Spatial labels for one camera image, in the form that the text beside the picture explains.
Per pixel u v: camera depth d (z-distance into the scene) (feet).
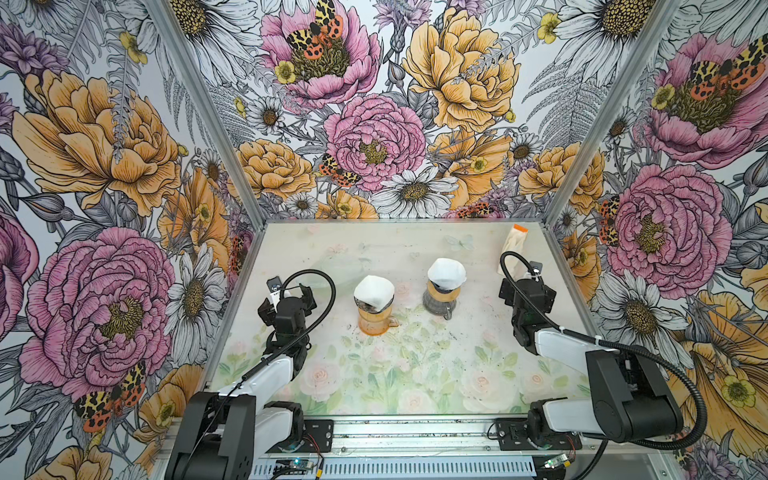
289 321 2.14
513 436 2.42
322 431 2.45
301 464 2.33
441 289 2.93
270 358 1.92
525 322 2.34
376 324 3.01
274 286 2.40
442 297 2.88
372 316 2.79
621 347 1.55
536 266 2.55
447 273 2.91
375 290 2.86
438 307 3.01
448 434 2.50
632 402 1.42
